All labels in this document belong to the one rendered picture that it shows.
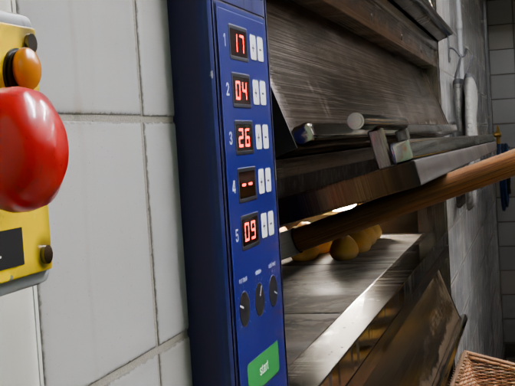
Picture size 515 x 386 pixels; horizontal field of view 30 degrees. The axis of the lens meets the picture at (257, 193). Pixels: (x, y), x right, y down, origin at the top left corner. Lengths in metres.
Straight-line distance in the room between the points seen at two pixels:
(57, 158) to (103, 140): 0.27
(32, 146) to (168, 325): 0.38
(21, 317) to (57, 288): 0.07
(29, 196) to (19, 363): 0.16
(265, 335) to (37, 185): 0.49
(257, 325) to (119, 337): 0.19
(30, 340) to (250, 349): 0.31
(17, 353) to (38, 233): 0.11
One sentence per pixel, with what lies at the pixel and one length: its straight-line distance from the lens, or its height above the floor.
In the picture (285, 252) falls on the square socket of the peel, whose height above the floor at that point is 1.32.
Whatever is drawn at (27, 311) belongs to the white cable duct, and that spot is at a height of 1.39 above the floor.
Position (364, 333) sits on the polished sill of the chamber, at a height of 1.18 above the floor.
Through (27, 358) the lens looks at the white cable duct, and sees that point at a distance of 0.46.
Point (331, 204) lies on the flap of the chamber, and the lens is 0.90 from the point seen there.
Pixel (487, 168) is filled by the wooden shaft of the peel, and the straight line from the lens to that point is 1.15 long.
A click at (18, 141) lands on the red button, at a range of 0.30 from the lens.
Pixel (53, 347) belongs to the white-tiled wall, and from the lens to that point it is 0.52.
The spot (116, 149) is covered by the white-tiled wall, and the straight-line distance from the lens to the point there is 0.59.
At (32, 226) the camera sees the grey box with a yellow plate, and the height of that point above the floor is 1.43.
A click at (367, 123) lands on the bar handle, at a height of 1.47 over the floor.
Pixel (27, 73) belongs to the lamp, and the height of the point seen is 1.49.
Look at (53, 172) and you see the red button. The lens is 0.31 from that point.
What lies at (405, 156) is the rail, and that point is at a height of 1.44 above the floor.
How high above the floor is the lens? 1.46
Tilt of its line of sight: 3 degrees down
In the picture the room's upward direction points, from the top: 4 degrees counter-clockwise
